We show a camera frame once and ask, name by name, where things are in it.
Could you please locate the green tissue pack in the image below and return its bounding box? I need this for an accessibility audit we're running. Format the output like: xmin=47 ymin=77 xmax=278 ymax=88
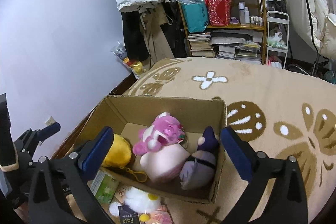
xmin=89 ymin=170 xmax=120 ymax=204

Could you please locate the black face product box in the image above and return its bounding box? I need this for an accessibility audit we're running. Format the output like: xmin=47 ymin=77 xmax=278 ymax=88
xmin=118 ymin=205 xmax=140 ymax=224

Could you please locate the yellow plush toy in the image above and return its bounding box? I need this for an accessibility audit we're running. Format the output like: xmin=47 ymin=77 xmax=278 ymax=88
xmin=101 ymin=134 xmax=132 ymax=168

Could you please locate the white fluffy plush toy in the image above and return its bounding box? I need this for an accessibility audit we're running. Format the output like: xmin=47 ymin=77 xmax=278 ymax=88
xmin=109 ymin=185 xmax=161 ymax=222

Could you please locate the purple plush doll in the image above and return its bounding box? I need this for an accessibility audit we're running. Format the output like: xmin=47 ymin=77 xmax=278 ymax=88
xmin=179 ymin=126 xmax=220 ymax=190

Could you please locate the pink round plush toy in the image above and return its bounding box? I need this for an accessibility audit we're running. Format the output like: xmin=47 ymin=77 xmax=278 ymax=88
xmin=139 ymin=144 xmax=191 ymax=183

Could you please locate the pink plush bear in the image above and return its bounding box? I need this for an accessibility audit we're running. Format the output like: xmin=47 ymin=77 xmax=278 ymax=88
xmin=132 ymin=112 xmax=187 ymax=156

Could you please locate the pink plastic pack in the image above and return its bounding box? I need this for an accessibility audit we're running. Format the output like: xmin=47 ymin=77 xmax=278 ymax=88
xmin=146 ymin=205 xmax=173 ymax=224

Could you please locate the open cardboard box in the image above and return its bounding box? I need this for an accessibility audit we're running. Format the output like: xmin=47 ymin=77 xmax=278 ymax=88
xmin=75 ymin=96 xmax=226 ymax=203

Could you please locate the beige brown patterned rug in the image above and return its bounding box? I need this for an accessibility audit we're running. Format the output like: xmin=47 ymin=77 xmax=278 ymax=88
xmin=65 ymin=57 xmax=336 ymax=224

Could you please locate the clear bag of toys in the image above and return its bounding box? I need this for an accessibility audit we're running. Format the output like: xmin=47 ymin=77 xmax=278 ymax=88
xmin=111 ymin=42 xmax=146 ymax=80

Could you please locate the black hanging coat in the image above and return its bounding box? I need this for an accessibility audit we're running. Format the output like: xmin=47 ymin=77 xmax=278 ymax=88
xmin=121 ymin=11 xmax=150 ymax=61

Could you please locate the beige hanging coat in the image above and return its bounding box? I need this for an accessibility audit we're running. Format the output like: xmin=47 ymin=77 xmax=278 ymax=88
xmin=140 ymin=4 xmax=174 ymax=67

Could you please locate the stack of books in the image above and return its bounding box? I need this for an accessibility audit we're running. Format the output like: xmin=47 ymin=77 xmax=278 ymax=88
xmin=187 ymin=32 xmax=215 ymax=58

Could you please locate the white metal cart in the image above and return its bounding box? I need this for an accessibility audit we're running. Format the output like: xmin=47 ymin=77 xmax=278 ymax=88
xmin=266 ymin=10 xmax=289 ymax=69

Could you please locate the wooden shelf unit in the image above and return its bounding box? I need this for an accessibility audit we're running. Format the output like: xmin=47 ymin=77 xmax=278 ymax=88
xmin=169 ymin=0 xmax=267 ymax=64

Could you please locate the teal bag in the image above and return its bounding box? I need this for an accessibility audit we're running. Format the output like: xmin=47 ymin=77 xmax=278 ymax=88
xmin=178 ymin=0 xmax=209 ymax=33

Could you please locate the red patterned bag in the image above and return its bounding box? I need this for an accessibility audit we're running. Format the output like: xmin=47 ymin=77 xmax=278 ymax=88
xmin=205 ymin=0 xmax=232 ymax=27

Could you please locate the upper white wall socket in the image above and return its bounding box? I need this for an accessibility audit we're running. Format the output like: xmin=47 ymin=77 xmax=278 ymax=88
xmin=45 ymin=116 xmax=56 ymax=126

